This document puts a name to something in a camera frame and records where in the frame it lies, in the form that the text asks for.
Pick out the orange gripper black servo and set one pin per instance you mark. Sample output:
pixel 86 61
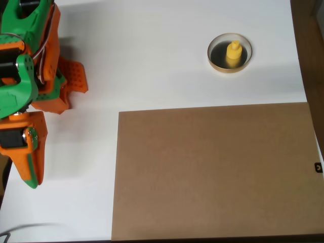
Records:
pixel 28 149

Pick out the small yellow plastic knob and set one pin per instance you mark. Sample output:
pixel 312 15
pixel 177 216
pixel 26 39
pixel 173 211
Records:
pixel 233 54

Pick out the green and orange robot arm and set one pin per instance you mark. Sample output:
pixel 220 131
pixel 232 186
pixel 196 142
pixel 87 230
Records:
pixel 12 98

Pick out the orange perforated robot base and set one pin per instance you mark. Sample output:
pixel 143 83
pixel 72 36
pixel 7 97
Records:
pixel 76 73

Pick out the round dish gold rim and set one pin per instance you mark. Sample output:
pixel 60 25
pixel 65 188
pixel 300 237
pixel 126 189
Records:
pixel 217 54

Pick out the brown fibreboard sheet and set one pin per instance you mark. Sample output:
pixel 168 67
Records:
pixel 215 172

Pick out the small black tag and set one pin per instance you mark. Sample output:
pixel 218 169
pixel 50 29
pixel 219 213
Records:
pixel 318 168

